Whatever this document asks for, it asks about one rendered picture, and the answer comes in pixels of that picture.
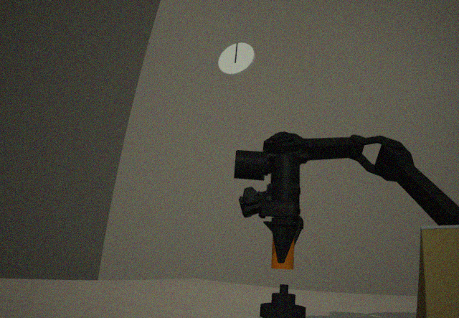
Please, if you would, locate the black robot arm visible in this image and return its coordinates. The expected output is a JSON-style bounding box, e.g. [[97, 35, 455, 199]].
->
[[234, 131, 459, 226]]

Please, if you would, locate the orange knob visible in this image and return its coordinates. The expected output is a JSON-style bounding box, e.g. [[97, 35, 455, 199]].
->
[[272, 239, 294, 270]]

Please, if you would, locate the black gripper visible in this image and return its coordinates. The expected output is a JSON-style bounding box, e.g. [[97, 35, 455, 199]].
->
[[258, 177, 303, 263]]

